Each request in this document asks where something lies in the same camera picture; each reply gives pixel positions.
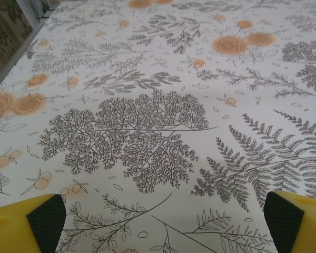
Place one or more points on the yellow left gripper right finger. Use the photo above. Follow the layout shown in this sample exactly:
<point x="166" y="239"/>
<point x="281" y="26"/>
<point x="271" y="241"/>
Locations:
<point x="300" y="226"/>

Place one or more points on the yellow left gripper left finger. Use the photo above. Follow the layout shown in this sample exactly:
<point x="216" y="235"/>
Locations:
<point x="21" y="226"/>

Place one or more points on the floral printed table cover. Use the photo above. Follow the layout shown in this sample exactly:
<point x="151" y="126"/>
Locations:
<point x="158" y="105"/>

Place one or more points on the aluminium table side rail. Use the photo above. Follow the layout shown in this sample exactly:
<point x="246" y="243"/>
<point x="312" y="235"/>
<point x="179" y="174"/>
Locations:
<point x="18" y="52"/>

